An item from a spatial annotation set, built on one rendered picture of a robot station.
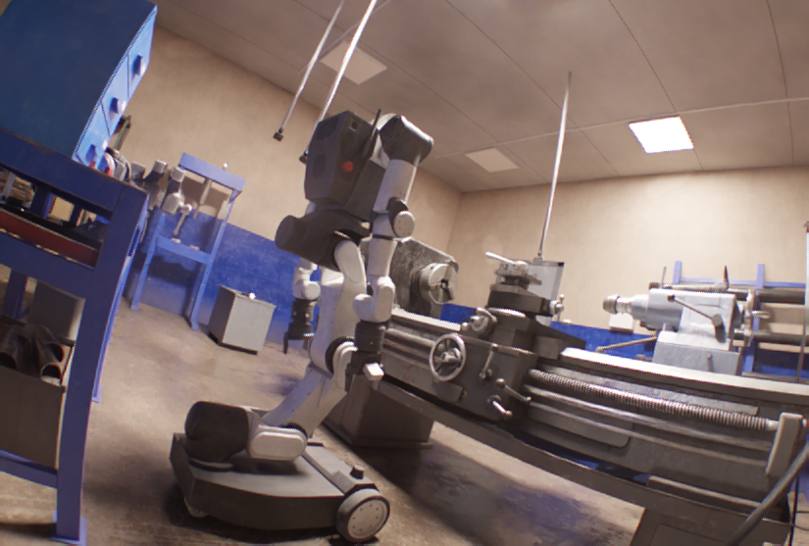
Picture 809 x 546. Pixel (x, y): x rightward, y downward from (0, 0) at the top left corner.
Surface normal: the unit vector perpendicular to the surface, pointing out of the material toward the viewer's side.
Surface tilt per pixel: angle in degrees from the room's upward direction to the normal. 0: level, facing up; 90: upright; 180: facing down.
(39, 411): 90
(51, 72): 90
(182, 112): 90
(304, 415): 90
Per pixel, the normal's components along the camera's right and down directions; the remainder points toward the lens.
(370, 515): 0.65, 0.04
